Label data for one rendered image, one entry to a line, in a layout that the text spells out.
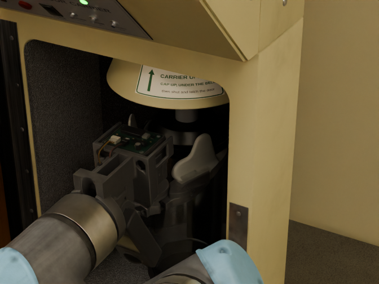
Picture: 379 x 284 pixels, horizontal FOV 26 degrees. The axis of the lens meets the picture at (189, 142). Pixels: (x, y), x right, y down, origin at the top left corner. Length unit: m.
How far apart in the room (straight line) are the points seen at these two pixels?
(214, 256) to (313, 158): 0.63
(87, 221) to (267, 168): 0.20
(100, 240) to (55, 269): 0.06
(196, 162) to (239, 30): 0.25
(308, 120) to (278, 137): 0.42
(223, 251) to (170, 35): 0.20
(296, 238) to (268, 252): 0.37
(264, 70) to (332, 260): 0.55
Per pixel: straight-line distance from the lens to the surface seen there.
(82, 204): 0.82
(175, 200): 0.91
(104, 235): 0.82
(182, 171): 0.93
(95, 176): 0.83
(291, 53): 0.86
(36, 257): 0.77
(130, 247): 0.93
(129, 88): 0.90
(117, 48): 0.86
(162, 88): 0.88
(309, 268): 1.27
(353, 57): 1.23
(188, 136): 0.96
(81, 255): 0.79
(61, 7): 0.81
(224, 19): 0.69
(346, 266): 1.28
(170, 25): 0.73
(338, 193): 1.35
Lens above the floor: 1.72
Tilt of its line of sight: 30 degrees down
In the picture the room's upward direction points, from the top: straight up
